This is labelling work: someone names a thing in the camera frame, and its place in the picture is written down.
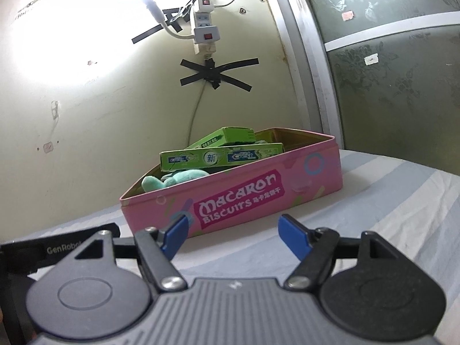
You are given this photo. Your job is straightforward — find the dark green carton box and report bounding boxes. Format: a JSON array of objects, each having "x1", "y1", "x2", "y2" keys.
[{"x1": 185, "y1": 127, "x2": 256, "y2": 149}]

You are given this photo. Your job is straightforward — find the pink biscuit tin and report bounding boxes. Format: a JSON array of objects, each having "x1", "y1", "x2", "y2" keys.
[{"x1": 120, "y1": 127, "x2": 342, "y2": 239}]

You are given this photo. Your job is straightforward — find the black tape cross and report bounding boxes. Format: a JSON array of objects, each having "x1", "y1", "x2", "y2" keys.
[{"x1": 180, "y1": 57, "x2": 259, "y2": 92}]

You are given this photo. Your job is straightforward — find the floral glass sliding door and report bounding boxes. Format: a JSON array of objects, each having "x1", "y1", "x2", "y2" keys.
[{"x1": 266, "y1": 0, "x2": 460, "y2": 184}]

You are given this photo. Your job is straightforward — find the teal plush toy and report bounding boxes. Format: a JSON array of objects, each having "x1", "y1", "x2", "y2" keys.
[{"x1": 141, "y1": 168, "x2": 211, "y2": 193}]

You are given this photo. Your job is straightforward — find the black tape strips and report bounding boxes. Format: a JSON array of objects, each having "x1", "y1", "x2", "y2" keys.
[{"x1": 131, "y1": 0, "x2": 218, "y2": 45}]

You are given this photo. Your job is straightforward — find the white power cable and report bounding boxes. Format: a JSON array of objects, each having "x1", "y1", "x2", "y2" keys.
[{"x1": 185, "y1": 79, "x2": 211, "y2": 148}]

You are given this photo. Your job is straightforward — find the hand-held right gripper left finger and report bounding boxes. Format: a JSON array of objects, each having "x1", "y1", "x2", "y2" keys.
[{"x1": 74, "y1": 214, "x2": 189, "y2": 292}]

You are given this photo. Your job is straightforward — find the white power strip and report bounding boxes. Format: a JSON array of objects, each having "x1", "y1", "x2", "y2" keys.
[{"x1": 192, "y1": 0, "x2": 218, "y2": 56}]

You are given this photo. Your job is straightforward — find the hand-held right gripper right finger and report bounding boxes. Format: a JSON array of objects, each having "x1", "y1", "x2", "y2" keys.
[{"x1": 278, "y1": 214, "x2": 394, "y2": 291}]

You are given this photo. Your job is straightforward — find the bright green toothpaste box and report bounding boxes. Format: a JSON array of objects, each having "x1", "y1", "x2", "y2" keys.
[{"x1": 159, "y1": 143, "x2": 285, "y2": 172}]

